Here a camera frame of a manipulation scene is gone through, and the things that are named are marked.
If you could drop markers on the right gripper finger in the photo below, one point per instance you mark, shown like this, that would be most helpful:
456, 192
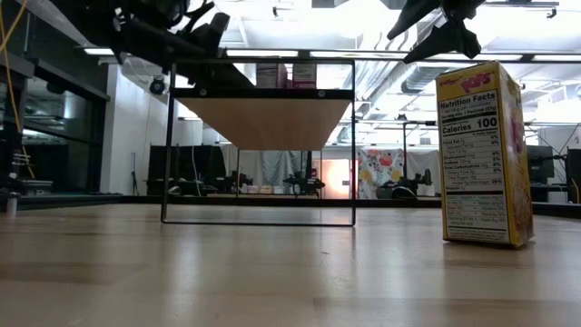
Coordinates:
449, 41
415, 13

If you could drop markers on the yellow cereal box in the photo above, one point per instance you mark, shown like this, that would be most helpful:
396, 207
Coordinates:
476, 159

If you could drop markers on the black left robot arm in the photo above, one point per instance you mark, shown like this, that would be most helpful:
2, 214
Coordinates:
136, 32

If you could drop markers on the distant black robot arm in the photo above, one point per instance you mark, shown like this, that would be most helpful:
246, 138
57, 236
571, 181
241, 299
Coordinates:
408, 186
236, 181
304, 184

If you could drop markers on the ceiling light strip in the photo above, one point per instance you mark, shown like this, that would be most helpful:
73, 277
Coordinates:
261, 53
99, 51

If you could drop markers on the grey curtain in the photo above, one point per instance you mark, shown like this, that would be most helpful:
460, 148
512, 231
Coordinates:
272, 165

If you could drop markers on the black metal stand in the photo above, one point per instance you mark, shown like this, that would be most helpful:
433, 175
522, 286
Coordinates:
404, 154

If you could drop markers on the floral cloth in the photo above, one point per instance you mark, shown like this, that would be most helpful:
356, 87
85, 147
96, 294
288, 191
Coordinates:
379, 175

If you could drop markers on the black monitor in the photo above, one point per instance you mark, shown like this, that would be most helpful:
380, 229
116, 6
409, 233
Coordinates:
540, 163

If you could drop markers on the orange lit panel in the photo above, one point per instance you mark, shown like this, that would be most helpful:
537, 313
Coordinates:
336, 179

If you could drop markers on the black cabinet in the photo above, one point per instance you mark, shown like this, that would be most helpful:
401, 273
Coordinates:
574, 177

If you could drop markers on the grey box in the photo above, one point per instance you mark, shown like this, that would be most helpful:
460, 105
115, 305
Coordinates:
38, 187

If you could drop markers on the white cylinder foot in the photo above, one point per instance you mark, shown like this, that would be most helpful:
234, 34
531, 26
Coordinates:
12, 205

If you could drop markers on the silver ventilation duct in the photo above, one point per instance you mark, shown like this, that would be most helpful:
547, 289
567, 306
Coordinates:
415, 82

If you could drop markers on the wooden shelf with black frame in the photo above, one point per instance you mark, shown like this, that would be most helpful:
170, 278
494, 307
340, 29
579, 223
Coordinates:
268, 122

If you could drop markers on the black aluminium table frame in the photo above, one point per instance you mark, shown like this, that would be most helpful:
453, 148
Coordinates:
113, 200

